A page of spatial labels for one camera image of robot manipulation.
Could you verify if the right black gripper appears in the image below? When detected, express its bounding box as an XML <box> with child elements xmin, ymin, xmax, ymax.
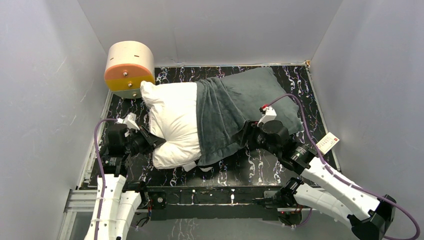
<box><xmin>231</xmin><ymin>120</ymin><xmax>280</xmax><ymax>157</ymax></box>

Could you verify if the white pillow insert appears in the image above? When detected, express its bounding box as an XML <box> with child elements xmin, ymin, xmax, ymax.
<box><xmin>140</xmin><ymin>81</ymin><xmax>201</xmax><ymax>172</ymax></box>

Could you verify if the zebra and grey pillowcase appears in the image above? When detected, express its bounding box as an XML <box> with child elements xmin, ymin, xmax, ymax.
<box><xmin>196</xmin><ymin>67</ymin><xmax>286</xmax><ymax>167</ymax></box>

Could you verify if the cream and orange cylindrical container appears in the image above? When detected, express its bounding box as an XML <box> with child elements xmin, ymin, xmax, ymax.
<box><xmin>104</xmin><ymin>40</ymin><xmax>155</xmax><ymax>99</ymax></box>

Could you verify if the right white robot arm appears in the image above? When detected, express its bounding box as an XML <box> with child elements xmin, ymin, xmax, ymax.
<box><xmin>232</xmin><ymin>120</ymin><xmax>395</xmax><ymax>240</ymax></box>

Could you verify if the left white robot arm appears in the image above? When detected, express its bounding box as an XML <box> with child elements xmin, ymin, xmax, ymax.
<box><xmin>84</xmin><ymin>118</ymin><xmax>166</xmax><ymax>240</ymax></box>

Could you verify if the white tag card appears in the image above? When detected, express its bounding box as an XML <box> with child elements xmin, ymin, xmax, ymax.
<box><xmin>316</xmin><ymin>132</ymin><xmax>340</xmax><ymax>155</ymax></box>

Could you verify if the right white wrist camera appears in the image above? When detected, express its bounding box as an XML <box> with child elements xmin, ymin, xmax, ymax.
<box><xmin>257</xmin><ymin>104</ymin><xmax>277</xmax><ymax>126</ymax></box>

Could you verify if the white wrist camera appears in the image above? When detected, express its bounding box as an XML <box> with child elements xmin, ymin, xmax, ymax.
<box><xmin>257</xmin><ymin>104</ymin><xmax>277</xmax><ymax>126</ymax></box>
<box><xmin>117</xmin><ymin>112</ymin><xmax>140</xmax><ymax>131</ymax></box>

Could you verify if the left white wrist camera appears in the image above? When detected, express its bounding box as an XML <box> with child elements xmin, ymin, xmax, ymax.
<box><xmin>117</xmin><ymin>112</ymin><xmax>140</xmax><ymax>131</ymax></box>

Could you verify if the black front mounting rail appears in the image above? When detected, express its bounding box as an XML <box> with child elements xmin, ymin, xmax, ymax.
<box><xmin>147</xmin><ymin>186</ymin><xmax>297</xmax><ymax>221</ymax></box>

